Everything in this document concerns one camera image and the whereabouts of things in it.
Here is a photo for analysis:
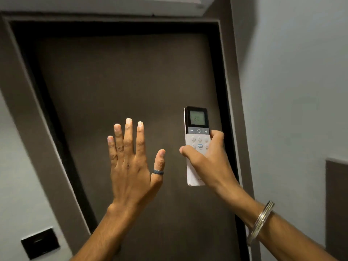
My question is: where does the silver bracelet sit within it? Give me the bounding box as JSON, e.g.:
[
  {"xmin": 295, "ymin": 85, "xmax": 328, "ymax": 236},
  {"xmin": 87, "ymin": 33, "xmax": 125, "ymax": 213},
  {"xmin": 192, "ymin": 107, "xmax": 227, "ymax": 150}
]
[{"xmin": 246, "ymin": 200, "xmax": 275, "ymax": 247}]

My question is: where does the dark brown door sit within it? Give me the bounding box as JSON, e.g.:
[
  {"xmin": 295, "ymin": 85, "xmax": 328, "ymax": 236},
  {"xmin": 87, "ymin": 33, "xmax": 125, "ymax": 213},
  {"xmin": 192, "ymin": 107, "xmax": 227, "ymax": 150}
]
[{"xmin": 0, "ymin": 12, "xmax": 261, "ymax": 261}]

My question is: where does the person's left hand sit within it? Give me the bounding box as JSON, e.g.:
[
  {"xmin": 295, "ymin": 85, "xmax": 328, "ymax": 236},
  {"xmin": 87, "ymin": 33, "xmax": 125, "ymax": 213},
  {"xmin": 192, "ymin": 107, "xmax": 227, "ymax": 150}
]
[{"xmin": 107, "ymin": 117, "xmax": 166, "ymax": 212}]

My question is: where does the person's right forearm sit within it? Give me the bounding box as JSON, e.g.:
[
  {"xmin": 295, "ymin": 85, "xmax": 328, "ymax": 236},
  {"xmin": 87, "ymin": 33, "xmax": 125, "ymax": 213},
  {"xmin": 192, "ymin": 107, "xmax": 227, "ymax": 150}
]
[{"xmin": 217, "ymin": 183, "xmax": 337, "ymax": 261}]

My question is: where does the black wall switch plate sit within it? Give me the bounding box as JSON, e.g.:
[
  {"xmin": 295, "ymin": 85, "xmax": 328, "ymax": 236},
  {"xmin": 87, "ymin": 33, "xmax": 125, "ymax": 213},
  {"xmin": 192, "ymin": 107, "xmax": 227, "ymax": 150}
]
[{"xmin": 21, "ymin": 227, "xmax": 60, "ymax": 260}]

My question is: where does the white AC remote control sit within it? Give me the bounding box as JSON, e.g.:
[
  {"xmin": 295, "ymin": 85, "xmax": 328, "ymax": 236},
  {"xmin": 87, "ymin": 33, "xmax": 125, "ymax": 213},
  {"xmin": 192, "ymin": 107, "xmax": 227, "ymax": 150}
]
[{"xmin": 183, "ymin": 106, "xmax": 210, "ymax": 187}]

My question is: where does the brown wardrobe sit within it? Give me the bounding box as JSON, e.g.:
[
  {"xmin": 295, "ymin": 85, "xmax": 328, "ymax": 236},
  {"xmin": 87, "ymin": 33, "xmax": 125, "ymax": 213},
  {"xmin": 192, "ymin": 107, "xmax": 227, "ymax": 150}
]
[{"xmin": 325, "ymin": 157, "xmax": 348, "ymax": 254}]

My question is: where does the person's right hand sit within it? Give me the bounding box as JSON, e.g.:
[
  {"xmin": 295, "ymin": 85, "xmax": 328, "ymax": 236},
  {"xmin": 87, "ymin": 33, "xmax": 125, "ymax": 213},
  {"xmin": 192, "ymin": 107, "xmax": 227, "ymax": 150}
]
[{"xmin": 179, "ymin": 129, "xmax": 243, "ymax": 195}]

